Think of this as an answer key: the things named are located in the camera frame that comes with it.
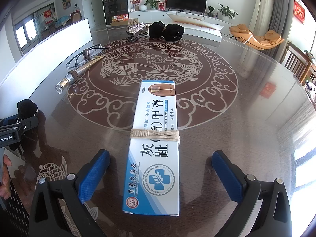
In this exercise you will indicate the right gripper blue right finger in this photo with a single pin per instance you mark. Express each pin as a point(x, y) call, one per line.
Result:
point(274, 216)

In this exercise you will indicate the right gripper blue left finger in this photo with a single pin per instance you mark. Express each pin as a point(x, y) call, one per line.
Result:
point(47, 218)

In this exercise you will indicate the blue white ointment box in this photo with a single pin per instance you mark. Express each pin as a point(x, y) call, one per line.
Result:
point(152, 171)

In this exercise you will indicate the glass bottle with cone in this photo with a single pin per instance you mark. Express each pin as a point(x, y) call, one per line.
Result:
point(73, 75)

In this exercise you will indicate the black eyeglasses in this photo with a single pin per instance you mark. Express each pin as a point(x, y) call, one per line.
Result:
point(86, 55)

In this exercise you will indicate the black cloth pouch pair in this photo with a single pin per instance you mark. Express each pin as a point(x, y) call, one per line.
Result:
point(26, 109)
point(170, 32)

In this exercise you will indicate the person's left hand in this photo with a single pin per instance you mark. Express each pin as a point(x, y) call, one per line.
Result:
point(5, 191)

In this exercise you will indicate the white cardboard storage box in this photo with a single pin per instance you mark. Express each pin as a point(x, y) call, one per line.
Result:
point(39, 62)

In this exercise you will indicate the silver patterned pouch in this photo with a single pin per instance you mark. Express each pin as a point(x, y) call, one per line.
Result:
point(136, 29)

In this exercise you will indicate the wooden dining chair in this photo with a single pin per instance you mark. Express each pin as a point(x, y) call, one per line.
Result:
point(299, 63)

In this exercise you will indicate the black glass cabinet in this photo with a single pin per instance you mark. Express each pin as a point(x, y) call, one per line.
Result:
point(114, 1)

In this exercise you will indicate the white tv cabinet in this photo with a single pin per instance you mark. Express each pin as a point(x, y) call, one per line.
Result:
point(150, 16)

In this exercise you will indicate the orange lounge chair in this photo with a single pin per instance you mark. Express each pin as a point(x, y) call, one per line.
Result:
point(268, 41)

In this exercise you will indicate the white flat board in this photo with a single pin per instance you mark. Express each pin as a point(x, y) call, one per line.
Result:
point(199, 28)

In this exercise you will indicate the green potted plant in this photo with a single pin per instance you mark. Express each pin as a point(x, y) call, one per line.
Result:
point(226, 12)

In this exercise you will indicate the black television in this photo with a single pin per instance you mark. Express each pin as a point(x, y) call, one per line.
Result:
point(187, 5)

